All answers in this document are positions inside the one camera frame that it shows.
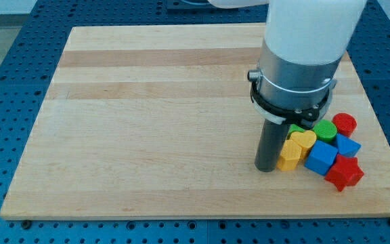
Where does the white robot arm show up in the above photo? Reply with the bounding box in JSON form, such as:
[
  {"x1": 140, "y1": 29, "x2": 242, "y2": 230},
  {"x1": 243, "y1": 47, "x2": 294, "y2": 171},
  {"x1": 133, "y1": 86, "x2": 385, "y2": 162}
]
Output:
[{"x1": 209, "y1": 0, "x2": 366, "y2": 129}]

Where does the red star block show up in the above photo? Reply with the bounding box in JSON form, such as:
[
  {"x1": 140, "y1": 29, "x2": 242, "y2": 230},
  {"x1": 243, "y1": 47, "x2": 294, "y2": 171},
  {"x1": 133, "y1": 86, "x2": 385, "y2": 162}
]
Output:
[{"x1": 324, "y1": 154, "x2": 365, "y2": 192}]

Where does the wooden board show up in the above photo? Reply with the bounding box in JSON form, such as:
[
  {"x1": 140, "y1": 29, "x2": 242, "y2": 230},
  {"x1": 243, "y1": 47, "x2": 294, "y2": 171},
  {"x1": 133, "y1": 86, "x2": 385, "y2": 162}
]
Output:
[{"x1": 0, "y1": 23, "x2": 390, "y2": 220}]

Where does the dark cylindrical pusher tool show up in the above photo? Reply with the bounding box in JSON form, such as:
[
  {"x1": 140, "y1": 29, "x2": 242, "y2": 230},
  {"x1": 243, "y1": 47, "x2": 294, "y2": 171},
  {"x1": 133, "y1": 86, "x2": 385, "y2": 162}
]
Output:
[{"x1": 255, "y1": 120, "x2": 290, "y2": 172}]

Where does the green block behind heart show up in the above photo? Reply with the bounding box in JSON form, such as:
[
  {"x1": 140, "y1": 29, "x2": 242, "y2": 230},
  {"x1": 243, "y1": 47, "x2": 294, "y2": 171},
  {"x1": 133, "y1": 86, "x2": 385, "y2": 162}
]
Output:
[{"x1": 286, "y1": 124, "x2": 305, "y2": 139}]

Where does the yellow hexagon block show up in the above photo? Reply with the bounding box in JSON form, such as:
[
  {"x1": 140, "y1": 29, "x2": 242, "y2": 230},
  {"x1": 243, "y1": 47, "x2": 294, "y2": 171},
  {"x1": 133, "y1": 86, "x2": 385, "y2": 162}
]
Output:
[{"x1": 277, "y1": 140, "x2": 301, "y2": 171}]

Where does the yellow heart block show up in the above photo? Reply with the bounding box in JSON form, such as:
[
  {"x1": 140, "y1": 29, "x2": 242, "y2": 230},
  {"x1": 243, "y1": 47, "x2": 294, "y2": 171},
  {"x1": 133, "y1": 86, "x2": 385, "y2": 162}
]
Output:
[{"x1": 289, "y1": 130, "x2": 317, "y2": 159}]

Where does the blue cube block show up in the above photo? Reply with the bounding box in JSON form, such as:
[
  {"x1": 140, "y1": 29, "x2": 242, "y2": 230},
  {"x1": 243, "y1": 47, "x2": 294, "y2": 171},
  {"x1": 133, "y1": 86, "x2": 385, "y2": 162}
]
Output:
[{"x1": 305, "y1": 140, "x2": 338, "y2": 176}]

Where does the green cylinder block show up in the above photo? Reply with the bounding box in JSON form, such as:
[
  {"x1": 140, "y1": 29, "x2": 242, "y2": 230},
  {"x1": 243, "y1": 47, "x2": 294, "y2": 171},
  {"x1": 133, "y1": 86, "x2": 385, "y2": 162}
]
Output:
[{"x1": 312, "y1": 119, "x2": 338, "y2": 143}]

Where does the red cylinder block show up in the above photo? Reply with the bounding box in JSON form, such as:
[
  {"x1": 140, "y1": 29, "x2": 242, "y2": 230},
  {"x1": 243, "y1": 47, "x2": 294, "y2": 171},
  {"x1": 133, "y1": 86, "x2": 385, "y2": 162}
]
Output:
[{"x1": 332, "y1": 113, "x2": 358, "y2": 138}]

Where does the blue triangular block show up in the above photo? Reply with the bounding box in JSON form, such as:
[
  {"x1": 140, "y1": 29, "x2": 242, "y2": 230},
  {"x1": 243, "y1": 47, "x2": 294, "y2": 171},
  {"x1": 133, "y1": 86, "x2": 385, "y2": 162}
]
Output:
[{"x1": 332, "y1": 134, "x2": 362, "y2": 157}]

